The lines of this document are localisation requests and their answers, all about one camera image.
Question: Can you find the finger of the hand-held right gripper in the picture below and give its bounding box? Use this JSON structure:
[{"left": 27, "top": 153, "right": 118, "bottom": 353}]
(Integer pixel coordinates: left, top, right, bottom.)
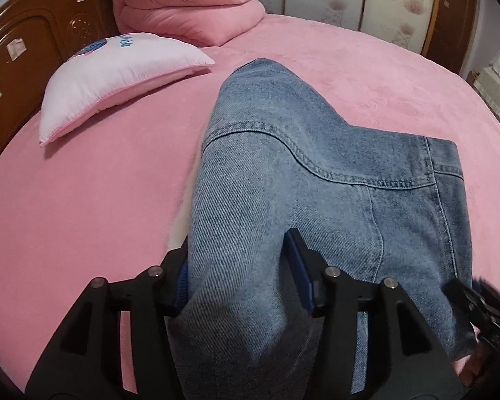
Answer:
[{"left": 442, "top": 277, "right": 482, "bottom": 326}]

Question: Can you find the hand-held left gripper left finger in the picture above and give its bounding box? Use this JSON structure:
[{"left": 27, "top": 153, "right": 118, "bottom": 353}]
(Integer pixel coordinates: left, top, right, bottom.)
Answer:
[{"left": 25, "top": 247, "right": 192, "bottom": 400}]

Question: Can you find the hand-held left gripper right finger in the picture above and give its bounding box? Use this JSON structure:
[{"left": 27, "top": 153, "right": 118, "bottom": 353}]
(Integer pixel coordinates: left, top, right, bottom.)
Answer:
[{"left": 283, "top": 228, "right": 469, "bottom": 400}]

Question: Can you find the blue denim jacket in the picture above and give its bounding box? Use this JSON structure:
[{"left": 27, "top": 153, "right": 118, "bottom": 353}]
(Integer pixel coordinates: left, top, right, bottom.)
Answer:
[{"left": 169, "top": 57, "right": 480, "bottom": 400}]

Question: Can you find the person's right hand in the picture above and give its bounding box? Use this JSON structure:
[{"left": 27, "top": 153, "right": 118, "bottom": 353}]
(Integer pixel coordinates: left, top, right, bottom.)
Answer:
[{"left": 458, "top": 339, "right": 490, "bottom": 388}]

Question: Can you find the pink fleece bed sheet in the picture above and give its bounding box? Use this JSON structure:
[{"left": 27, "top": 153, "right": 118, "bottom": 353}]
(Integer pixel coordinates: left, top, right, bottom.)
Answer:
[{"left": 0, "top": 12, "right": 500, "bottom": 400}]

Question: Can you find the small pink printed pillow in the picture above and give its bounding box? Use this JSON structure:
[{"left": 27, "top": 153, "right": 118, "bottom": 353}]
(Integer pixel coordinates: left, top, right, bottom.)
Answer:
[{"left": 39, "top": 32, "right": 216, "bottom": 148}]

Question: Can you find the floral sliding-door wardrobe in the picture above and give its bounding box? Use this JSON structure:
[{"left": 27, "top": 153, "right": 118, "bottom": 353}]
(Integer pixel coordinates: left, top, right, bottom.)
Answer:
[{"left": 254, "top": 0, "right": 442, "bottom": 57}]

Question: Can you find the folded pink quilt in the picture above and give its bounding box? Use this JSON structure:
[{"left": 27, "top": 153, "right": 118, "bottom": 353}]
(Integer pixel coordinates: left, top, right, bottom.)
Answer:
[{"left": 112, "top": 0, "right": 266, "bottom": 47}]

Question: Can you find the brown wooden door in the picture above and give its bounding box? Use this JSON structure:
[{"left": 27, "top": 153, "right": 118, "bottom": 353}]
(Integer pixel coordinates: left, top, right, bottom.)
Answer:
[{"left": 421, "top": 0, "right": 480, "bottom": 76}]

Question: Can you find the brown wooden headboard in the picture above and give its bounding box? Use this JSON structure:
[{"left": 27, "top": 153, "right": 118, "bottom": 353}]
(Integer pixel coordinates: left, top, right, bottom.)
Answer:
[{"left": 0, "top": 0, "right": 121, "bottom": 180}]

